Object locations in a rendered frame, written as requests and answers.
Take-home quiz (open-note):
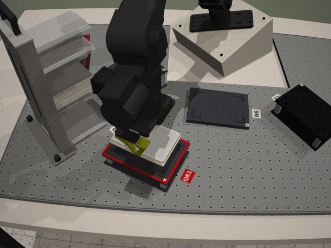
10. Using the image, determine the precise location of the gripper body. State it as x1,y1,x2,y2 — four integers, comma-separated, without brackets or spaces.
114,90,175,144

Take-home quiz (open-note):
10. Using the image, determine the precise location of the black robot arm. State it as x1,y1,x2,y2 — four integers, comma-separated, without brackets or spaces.
90,0,253,130

